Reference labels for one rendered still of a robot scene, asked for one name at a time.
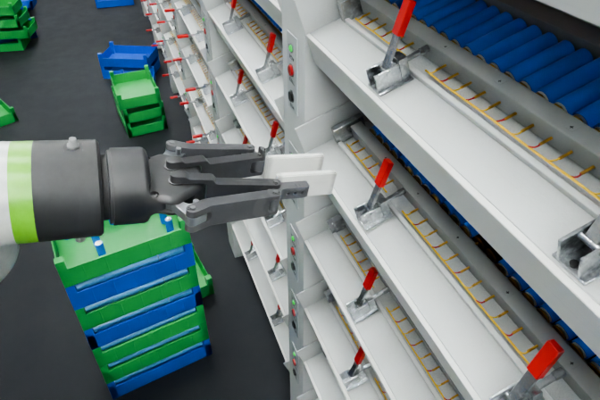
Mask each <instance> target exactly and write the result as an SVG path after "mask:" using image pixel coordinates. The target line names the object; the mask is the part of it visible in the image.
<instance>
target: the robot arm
mask: <svg viewBox="0 0 600 400"><path fill-rule="evenodd" d="M242 153H243V154H242ZM323 160H324V155H323V153H318V154H278V155H266V148H265V147H263V146H259V148H258V152H256V151H255V146H254V145H250V144H203V143H185V142H180V141H176V140H168V141H166V149H165V152H164V154H158V155H155V156H152V157H148V156H147V153H146V150H145V149H144V148H143V147H140V146H136V147H110V148H109V150H106V151H105V154H100V153H99V145H98V141H96V140H95V139H76V138H75V137H69V140H39V141H0V282H1V281H2V280H3V279H4V278H5V277H6V276H7V275H8V273H9V272H10V271H11V269H12V268H13V266H14V264H15V262H16V260H17V257H18V254H19V250H20V245H19V244H27V243H35V242H45V241H54V240H63V239H72V238H75V241H76V242H78V243H82V242H84V241H85V240H86V238H89V237H99V236H102V235H103V234H104V221H106V220H110V223H111V224H113V225H114V226H117V225H127V224H137V223H145V222H147V221H149V219H150V217H151V216H152V215H153V214H155V213H161V214H166V215H178V216H179V217H180V218H181V219H182V220H183V221H184V222H185V231H186V232H189V233H194V232H197V231H198V230H200V229H203V228H206V227H208V226H211V225H216V224H222V223H227V222H233V221H242V220H248V219H253V218H260V217H265V216H271V215H275V214H277V213H278V209H279V201H280V200H283V199H293V198H304V197H307V196H320V195H330V194H332V190H333V187H334V183H335V180H336V176H337V172H336V171H335V170H326V171H322V170H321V167H322V164H323ZM260 175H262V177H263V179H243V178H248V177H253V176H260ZM204 189H205V194H204ZM268 189H269V190H268Z"/></svg>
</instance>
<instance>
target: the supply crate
mask: <svg viewBox="0 0 600 400"><path fill-rule="evenodd" d="M167 217H171V218H172V222H173V227H174V230H173V231H171V232H168V233H167V230H166V226H165V224H161V220H160V216H159V213H155V214H153V215H152V216H151V217H150V219H149V221H147V222H145V223H137V224H127V225H117V226H114V225H111V224H110V222H109V220H106V221H104V234H103V235H102V236H99V237H100V240H101V241H103V244H104V249H105V251H106V254H104V255H101V256H98V254H97V251H96V247H95V246H94V244H93V241H92V239H91V237H86V240H85V241H84V242H82V243H78V242H76V241H75V238H72V239H68V240H65V239H63V240H54V241H51V243H52V248H53V251H54V265H55V268H56V269H57V271H58V274H59V276H60V278H61V280H62V283H63V285H64V288H68V287H71V286H74V285H76V284H79V283H81V282H84V281H86V280H89V279H93V278H95V277H98V276H101V275H104V274H105V273H108V272H111V271H115V270H118V269H120V268H123V267H125V266H128V265H131V264H133V263H137V262H140V261H143V260H145V259H147V258H150V257H153V256H155V255H158V254H162V253H164V252H167V251H170V250H172V249H174V248H177V247H180V246H183V245H186V244H189V243H191V242H192V241H191V236H190V233H189V232H186V231H185V222H184V221H183V220H182V219H181V218H180V217H179V216H178V215H167Z"/></svg>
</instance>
